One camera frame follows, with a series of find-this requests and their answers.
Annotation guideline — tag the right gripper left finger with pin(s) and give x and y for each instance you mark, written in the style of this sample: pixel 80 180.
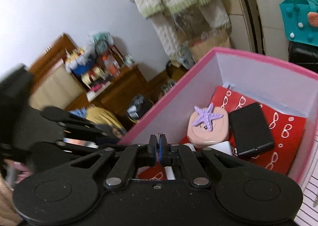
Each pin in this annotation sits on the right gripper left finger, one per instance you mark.
pixel 130 160

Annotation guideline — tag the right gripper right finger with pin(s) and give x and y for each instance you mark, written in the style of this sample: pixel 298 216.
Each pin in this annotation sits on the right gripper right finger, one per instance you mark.
pixel 184 163

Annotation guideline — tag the pink round tape measure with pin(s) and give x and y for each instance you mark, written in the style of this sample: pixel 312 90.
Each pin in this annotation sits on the pink round tape measure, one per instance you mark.
pixel 201 137

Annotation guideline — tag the purple starfish hair clip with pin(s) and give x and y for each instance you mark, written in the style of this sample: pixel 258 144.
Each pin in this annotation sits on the purple starfish hair clip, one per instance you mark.
pixel 206 117

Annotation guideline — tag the black rectangular power bank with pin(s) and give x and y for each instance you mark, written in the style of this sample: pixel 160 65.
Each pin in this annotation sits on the black rectangular power bank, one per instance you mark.
pixel 251 131

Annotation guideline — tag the pink cardboard storage box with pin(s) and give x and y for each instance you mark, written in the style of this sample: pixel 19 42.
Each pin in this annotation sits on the pink cardboard storage box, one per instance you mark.
pixel 285 87

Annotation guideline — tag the white black wifi router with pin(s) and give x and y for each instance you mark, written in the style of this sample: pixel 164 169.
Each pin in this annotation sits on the white black wifi router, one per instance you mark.
pixel 169 173

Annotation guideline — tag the white usb wall charger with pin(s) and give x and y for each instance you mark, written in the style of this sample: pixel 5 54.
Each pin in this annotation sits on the white usb wall charger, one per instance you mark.
pixel 224 147

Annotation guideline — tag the yellow trash bin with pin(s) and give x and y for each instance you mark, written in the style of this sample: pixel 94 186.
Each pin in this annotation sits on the yellow trash bin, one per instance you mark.
pixel 138 108

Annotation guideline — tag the brown paper bag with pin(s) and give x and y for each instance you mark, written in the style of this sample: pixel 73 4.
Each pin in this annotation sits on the brown paper bag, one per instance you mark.
pixel 201 45

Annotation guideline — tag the striped white tablecloth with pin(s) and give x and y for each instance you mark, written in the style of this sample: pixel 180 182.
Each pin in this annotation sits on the striped white tablecloth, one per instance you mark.
pixel 307 214

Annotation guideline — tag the black hard suitcase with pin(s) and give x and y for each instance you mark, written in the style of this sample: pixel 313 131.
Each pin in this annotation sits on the black hard suitcase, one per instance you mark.
pixel 303 55

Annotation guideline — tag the beige wooden wardrobe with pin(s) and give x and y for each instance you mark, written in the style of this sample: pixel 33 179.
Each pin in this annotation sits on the beige wooden wardrobe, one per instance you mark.
pixel 275 41

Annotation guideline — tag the black clothes rack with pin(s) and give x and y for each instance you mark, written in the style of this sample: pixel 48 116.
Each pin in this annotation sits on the black clothes rack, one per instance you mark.
pixel 252 10

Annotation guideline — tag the teal felt handbag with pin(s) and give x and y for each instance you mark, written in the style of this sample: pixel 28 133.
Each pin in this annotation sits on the teal felt handbag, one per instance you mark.
pixel 300 21

